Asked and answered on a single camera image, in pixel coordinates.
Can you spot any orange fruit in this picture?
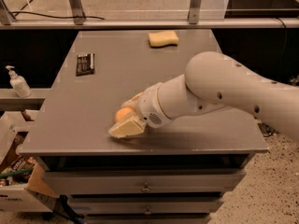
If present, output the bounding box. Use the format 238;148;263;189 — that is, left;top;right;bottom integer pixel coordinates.
115;107;135;122

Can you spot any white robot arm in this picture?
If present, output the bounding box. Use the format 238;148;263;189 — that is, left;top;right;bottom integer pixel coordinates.
108;51;299;141

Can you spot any metal guard rail frame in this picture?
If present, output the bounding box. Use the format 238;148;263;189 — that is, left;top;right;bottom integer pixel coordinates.
1;0;299;30

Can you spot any grey drawer cabinet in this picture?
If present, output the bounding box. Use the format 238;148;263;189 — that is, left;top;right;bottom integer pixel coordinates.
20;30;267;224

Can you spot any black rxbar chocolate wrapper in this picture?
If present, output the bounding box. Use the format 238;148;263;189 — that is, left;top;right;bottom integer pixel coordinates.
76;53;95;77

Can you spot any black cable on floor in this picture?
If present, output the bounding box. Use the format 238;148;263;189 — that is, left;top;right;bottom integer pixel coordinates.
8;10;107;21

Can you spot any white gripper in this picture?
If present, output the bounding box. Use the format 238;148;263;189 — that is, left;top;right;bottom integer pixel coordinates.
108;82;172;138

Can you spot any yellow sponge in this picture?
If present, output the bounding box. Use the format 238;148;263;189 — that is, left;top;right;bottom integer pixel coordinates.
149;31;178;48

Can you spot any white pump bottle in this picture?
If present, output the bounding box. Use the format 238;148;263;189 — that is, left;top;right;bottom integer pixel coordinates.
6;65;32;98

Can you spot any white box with snacks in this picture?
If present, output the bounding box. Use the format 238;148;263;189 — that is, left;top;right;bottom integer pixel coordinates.
0;111;55;212

